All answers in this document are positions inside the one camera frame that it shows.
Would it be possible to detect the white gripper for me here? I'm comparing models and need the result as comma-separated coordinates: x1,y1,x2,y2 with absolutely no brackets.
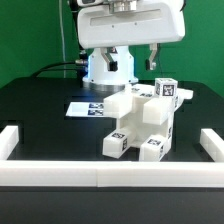
78,0,185,72

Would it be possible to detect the white chair back piece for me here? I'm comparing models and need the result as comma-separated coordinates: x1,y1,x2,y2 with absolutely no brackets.
103,84,184,125

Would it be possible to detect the white chair seat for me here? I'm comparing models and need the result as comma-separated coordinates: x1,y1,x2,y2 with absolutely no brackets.
116,84,175,147

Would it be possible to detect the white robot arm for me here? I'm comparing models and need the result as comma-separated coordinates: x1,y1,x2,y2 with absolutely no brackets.
68,0,186,91

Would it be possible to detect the white sheet with tags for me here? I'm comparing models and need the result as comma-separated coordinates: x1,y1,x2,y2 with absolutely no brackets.
66,102,104,117

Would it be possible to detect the white U-shaped fence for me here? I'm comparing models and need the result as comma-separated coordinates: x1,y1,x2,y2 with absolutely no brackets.
0,126,224,188

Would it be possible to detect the black cable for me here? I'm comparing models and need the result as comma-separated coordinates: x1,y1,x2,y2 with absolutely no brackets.
31,60,88,78

